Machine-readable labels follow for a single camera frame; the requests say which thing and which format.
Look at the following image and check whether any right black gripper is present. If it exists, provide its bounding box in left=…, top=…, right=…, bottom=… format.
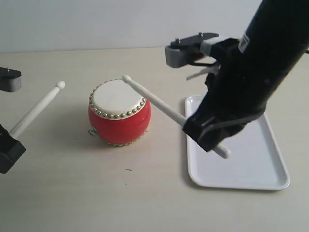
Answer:
left=183, top=38, right=299, bottom=152

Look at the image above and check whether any wooden drumstick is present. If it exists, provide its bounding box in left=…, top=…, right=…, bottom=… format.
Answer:
left=121, top=74, right=231, bottom=159
left=9, top=81, right=66, bottom=139

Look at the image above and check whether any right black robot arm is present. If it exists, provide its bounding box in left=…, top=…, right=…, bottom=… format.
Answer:
left=183, top=0, right=309, bottom=151

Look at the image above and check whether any small red drum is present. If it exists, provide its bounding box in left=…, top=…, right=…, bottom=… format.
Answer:
left=88, top=79, right=151, bottom=146

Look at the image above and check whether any white plastic tray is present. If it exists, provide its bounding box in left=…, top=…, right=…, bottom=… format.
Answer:
left=184, top=94, right=291, bottom=191

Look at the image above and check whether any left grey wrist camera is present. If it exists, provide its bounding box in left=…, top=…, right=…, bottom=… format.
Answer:
left=0, top=67, right=22, bottom=92

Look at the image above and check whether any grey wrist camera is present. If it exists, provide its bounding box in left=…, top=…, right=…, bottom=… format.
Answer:
left=0, top=67, right=22, bottom=92
left=165, top=31, right=228, bottom=68

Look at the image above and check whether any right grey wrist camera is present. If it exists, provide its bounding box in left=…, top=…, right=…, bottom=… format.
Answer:
left=165, top=31, right=228, bottom=68

